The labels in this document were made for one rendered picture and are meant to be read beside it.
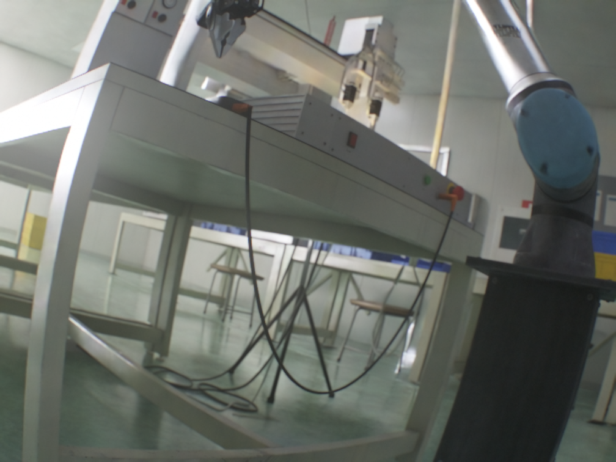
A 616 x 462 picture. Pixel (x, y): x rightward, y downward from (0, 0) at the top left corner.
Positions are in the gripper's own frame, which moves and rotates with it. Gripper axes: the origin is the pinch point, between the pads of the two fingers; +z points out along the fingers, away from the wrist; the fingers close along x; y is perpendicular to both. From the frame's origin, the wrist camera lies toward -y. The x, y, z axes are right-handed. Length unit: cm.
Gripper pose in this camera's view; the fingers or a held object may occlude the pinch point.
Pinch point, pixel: (219, 52)
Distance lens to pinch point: 105.1
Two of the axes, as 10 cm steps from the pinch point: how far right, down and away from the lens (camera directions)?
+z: -0.4, 9.6, -2.7
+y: 7.2, -1.6, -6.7
